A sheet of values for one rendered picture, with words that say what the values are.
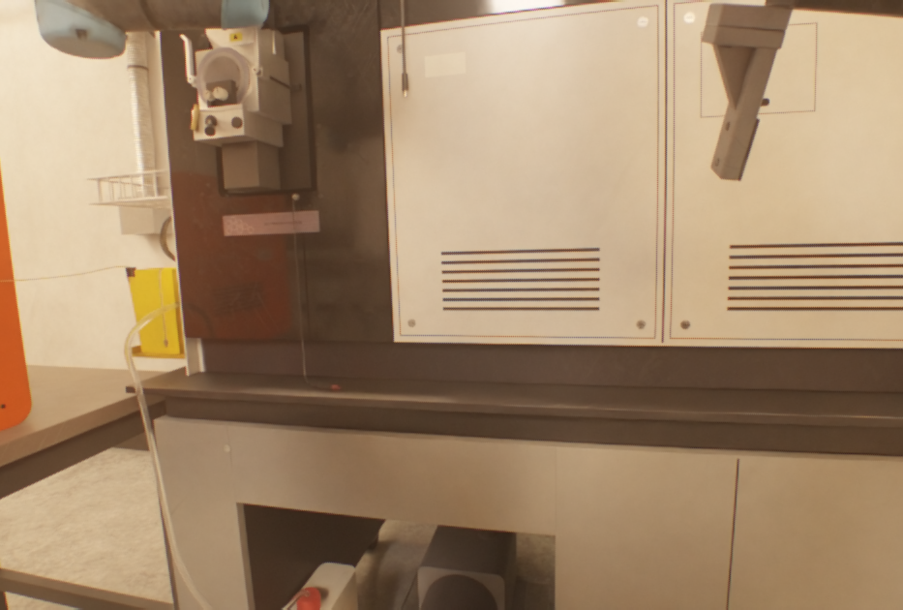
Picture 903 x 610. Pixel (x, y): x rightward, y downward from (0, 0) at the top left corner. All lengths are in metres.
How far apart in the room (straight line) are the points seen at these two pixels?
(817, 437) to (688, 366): 0.18
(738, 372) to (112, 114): 2.61
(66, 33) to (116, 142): 2.14
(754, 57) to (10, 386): 0.98
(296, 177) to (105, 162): 2.00
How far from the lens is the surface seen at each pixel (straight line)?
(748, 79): 0.37
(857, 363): 0.88
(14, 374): 0.98
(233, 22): 0.60
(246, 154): 0.82
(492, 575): 1.24
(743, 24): 0.36
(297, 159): 0.86
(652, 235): 0.74
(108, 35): 0.63
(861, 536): 0.85
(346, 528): 1.37
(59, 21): 0.63
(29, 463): 0.99
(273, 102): 0.84
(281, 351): 0.92
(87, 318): 2.94
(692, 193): 0.75
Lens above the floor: 0.96
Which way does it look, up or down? 7 degrees down
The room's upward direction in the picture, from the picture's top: 2 degrees counter-clockwise
